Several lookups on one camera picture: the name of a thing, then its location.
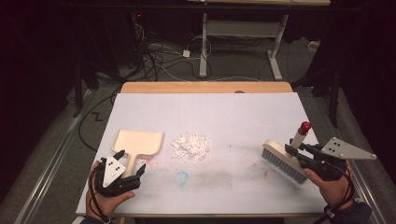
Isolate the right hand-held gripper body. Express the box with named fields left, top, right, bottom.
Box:
left=298, top=136, right=377, bottom=182

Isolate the white floor cable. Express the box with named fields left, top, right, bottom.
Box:
left=155, top=62, right=263, bottom=83

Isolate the white metal desk frame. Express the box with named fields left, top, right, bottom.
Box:
left=186, top=0, right=332, bottom=81

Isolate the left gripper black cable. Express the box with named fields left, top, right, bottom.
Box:
left=88, top=163, right=112, bottom=224

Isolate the small white box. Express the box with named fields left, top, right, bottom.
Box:
left=307, top=40, right=321, bottom=53

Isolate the wooden table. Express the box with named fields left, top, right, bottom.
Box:
left=80, top=81, right=328, bottom=218

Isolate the pile of white paper scraps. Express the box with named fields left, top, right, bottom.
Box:
left=171, top=131, right=210, bottom=163

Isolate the tangle of black cables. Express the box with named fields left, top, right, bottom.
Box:
left=132, top=22, right=214, bottom=82

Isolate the black metal stand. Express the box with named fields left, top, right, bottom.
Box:
left=291, top=66, right=343, bottom=129
left=72, top=60, right=101, bottom=119

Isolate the person's right hand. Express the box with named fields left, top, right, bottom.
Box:
left=303, top=161, right=355, bottom=209

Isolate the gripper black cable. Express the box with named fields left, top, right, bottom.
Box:
left=313, top=163, right=357, bottom=224
left=88, top=163, right=112, bottom=224

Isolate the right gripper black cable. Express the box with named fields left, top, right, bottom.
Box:
left=313, top=163, right=357, bottom=224

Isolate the person's left hand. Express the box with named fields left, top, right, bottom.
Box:
left=86, top=160, right=135, bottom=222

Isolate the black floor cable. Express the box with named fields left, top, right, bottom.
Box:
left=78, top=89, right=121, bottom=153

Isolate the white table mat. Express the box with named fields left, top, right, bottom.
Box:
left=76, top=92, right=349, bottom=217

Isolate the cream brush with red cap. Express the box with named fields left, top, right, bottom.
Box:
left=261, top=120, right=313, bottom=185

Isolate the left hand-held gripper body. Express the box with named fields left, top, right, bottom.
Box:
left=93, top=155, right=142, bottom=198

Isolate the metal floor rail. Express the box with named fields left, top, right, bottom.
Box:
left=311, top=92, right=389, bottom=224
left=12, top=89, right=92, bottom=224

